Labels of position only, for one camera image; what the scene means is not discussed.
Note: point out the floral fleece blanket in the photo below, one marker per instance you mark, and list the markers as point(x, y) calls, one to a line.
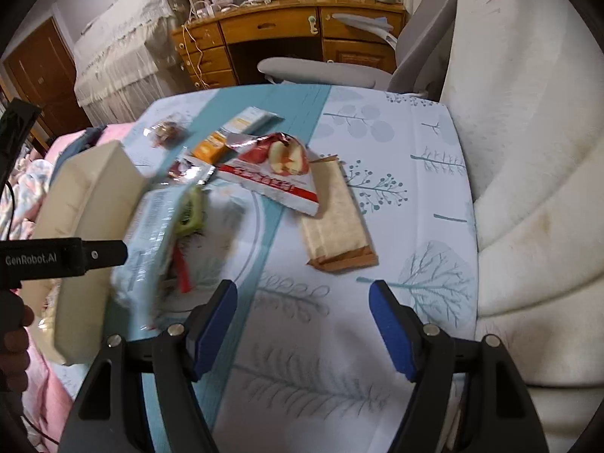
point(33, 184)

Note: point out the white plastic tray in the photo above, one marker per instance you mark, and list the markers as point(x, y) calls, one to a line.
point(89, 198)

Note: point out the silver and red snack packet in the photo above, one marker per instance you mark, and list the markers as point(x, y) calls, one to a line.
point(191, 171)

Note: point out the white and yellow oat bar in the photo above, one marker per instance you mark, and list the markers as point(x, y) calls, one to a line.
point(247, 120)

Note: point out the person's left hand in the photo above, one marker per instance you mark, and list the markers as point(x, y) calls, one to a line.
point(14, 344)

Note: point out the clear packet of brown snack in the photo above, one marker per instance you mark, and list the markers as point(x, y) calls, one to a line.
point(165, 132)

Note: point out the orange snack packet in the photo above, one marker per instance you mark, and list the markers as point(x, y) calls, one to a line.
point(212, 147)

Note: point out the white power strip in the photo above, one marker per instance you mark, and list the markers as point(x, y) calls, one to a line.
point(200, 10)

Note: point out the blue denim cloth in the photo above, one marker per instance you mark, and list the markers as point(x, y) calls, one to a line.
point(82, 144)

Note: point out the tan cracker packet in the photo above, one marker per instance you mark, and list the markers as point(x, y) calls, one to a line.
point(335, 217)

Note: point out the wooden desk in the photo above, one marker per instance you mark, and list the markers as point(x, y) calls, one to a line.
point(264, 23)

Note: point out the lace-covered cabinet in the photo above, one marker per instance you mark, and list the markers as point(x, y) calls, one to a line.
point(122, 56)

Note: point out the green snack packet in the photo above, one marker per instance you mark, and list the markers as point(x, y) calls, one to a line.
point(191, 212)

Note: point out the white floral curtain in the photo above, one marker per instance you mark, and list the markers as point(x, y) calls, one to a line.
point(542, 151)

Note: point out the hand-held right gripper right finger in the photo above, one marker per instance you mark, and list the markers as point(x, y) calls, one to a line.
point(391, 335)

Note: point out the brown wooden door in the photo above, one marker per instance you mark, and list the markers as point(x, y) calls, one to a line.
point(42, 75)

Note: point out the red apple chip bag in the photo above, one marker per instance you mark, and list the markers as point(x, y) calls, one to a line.
point(283, 174)

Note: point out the grey office chair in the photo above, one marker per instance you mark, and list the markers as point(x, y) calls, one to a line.
point(321, 68)

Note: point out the pink blanket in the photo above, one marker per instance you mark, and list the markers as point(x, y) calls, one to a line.
point(47, 410)

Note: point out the light blue snack bag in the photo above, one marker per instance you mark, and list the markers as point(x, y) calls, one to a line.
point(146, 245)

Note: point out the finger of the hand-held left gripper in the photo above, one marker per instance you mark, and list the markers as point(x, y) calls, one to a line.
point(106, 254)

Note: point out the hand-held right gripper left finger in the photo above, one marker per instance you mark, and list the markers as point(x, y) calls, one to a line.
point(212, 330)

